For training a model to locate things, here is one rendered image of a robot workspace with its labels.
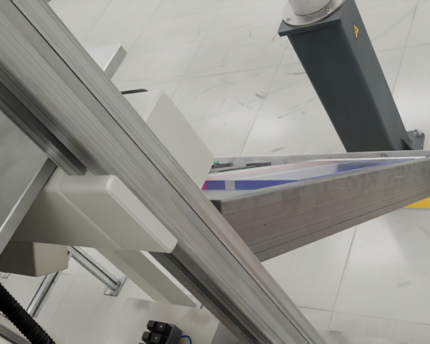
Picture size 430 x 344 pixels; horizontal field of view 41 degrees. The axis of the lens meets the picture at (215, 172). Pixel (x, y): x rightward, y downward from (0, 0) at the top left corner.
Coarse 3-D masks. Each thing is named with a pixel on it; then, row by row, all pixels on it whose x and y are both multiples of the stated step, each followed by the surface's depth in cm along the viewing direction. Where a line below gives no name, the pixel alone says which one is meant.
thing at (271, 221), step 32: (416, 160) 87; (256, 192) 49; (288, 192) 54; (320, 192) 59; (352, 192) 66; (384, 192) 75; (416, 192) 86; (256, 224) 49; (288, 224) 54; (320, 224) 59; (352, 224) 66; (256, 256) 49
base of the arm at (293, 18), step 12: (288, 0) 156; (300, 0) 152; (312, 0) 151; (324, 0) 152; (336, 0) 153; (288, 12) 161; (300, 12) 155; (312, 12) 154; (324, 12) 152; (288, 24) 158; (300, 24) 154; (312, 24) 152
